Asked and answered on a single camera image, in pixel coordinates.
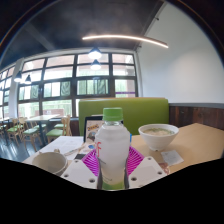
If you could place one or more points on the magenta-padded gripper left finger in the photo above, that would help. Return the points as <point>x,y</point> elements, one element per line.
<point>78,174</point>

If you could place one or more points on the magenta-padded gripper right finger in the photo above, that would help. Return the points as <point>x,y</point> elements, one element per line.
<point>146,171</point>

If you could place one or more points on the white green-capped drink bottle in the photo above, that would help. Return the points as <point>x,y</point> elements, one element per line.
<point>112,146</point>

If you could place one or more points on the clear plastic wrapper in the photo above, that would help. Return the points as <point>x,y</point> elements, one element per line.
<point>171,157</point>

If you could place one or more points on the cream ceramic patterned mug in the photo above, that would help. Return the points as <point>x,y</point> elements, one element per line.
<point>48,162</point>

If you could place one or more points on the white ceramic bowl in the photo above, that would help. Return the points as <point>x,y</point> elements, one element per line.
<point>158,140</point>

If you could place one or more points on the white paper sheet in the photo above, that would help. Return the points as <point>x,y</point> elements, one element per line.
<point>61,143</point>

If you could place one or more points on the black-framed picture stand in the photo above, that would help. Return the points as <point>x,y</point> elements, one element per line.
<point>90,128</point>

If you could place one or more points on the group of green-seated wooden chairs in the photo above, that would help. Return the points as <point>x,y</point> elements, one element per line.
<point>55,131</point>

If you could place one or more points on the green upholstered bench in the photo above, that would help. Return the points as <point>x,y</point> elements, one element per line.
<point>143,111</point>

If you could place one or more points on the light wooden dining table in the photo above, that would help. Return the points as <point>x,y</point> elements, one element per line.
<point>41,117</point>

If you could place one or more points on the large black-framed window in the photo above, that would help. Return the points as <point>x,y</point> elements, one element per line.
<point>66,86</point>

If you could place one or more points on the group of pendant lamps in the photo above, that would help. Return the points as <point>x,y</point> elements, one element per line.
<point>95,54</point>

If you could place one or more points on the long curved ceiling light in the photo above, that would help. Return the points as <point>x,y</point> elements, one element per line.
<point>126,37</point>

